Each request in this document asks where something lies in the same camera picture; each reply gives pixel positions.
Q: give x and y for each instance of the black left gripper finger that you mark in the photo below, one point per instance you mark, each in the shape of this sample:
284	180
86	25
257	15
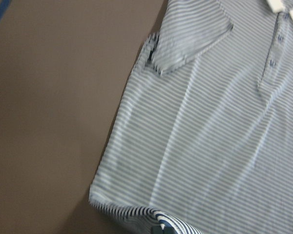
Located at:
160	230

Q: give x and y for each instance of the striped polo shirt cream collar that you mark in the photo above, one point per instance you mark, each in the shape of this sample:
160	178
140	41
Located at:
203	137

